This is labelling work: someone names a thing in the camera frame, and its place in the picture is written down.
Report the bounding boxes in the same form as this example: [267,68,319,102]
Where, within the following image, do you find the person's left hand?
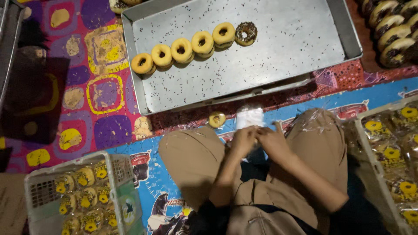
[229,125,260,158]

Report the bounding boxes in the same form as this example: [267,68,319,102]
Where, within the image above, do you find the person's right hand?
[256,121,295,164]

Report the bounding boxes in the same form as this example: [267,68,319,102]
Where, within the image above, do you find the clear plastic bag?
[234,105,266,154]

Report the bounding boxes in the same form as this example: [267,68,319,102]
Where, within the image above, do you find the small yellow donut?
[208,112,226,128]

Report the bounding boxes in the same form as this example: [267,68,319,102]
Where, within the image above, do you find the metal tray underneath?
[144,73,319,115]

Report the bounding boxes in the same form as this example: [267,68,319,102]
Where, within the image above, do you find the pile of clear plastic bags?
[284,108,342,136]

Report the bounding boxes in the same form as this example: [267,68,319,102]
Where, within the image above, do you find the person's tan trousers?
[158,109,349,235]

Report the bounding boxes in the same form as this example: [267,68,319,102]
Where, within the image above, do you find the large metal baking tray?
[121,0,363,115]

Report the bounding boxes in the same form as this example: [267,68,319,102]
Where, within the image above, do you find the chocolate sprinkled donut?
[235,22,258,46]

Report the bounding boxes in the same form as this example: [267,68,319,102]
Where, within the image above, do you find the plain yellow donut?
[151,44,174,69]
[212,22,236,49]
[191,31,215,59]
[170,38,195,64]
[131,53,157,76]

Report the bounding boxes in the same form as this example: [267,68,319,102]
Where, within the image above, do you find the white plastic crate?
[354,97,418,235]

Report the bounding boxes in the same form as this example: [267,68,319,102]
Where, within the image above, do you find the blue cartoon mat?
[88,77,418,235]

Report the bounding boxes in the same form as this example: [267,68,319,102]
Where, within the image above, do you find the person's black shirt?
[188,153,392,235]

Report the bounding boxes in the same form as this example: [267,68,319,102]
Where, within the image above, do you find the brown board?
[346,0,418,74]

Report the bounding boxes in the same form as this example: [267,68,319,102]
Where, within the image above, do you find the heap of bagged donuts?
[359,104,418,229]

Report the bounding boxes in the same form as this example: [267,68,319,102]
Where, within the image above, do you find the pink purple patterned mat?
[0,0,418,174]

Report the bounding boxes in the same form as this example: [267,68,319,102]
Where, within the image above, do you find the group of chocolate topped donuts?
[357,0,418,68]

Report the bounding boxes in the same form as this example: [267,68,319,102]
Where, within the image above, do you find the pile of bagged donuts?
[54,160,120,235]

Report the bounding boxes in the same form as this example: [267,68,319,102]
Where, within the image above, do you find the chocolate topped donut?
[109,0,143,14]

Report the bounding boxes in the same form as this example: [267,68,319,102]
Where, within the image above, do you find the grey plastic crate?
[24,151,146,235]

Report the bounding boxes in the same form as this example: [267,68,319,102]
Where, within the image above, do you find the grey tray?
[0,0,26,106]

